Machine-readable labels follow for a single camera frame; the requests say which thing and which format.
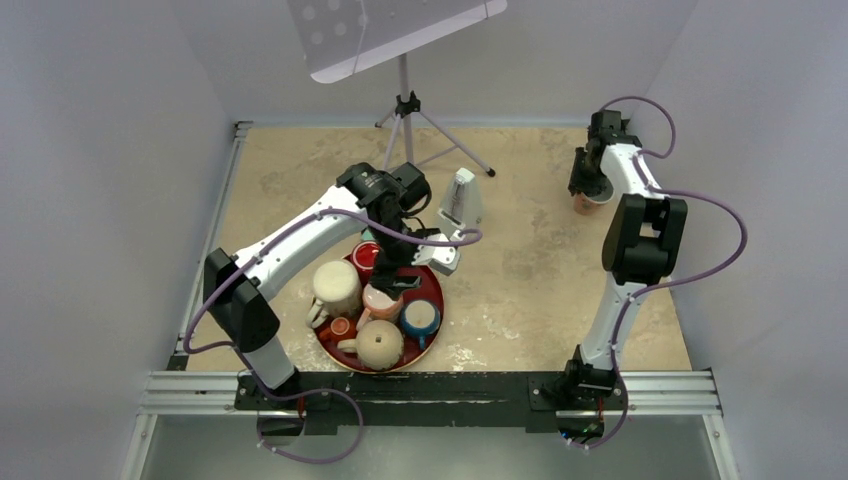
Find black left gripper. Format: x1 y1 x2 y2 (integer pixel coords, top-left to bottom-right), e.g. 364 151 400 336
368 216 442 300

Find pink flower mug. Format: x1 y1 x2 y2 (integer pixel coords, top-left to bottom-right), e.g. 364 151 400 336
573 189 614 216

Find blue striped mug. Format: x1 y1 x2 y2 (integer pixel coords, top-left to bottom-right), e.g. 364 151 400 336
400 300 441 350

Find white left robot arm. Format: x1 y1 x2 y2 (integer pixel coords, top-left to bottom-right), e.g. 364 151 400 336
203 163 432 409

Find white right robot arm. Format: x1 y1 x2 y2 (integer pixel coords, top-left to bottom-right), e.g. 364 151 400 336
561 108 688 407

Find pink upside-down mug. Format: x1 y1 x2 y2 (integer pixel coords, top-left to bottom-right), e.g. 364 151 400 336
356 284 404 331

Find red mug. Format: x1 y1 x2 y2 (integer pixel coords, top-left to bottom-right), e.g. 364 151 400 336
349 240 380 283

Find tall cream upside-down mug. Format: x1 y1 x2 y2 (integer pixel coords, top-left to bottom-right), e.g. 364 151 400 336
306 259 362 329

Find beige round upside-down mug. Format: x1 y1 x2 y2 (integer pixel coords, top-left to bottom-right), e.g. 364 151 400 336
337 320 404 371

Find round red tray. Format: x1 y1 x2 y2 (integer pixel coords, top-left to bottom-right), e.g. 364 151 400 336
312 266 444 374

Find small orange cup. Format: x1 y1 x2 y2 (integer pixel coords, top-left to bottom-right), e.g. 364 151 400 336
317 317 357 343

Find white metronome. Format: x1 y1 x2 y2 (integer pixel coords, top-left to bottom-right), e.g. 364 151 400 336
435 168 484 244

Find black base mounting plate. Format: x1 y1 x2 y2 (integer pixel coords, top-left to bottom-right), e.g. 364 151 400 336
234 371 627 438

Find purple music stand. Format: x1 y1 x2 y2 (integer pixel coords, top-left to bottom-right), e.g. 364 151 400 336
286 0 508 177

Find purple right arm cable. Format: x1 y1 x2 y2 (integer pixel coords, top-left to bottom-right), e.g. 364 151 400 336
566 95 750 452

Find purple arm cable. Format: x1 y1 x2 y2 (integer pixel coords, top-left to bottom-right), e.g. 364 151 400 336
566 95 750 452
182 207 484 465

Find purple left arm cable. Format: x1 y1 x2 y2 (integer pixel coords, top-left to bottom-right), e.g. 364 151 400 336
182 207 484 465

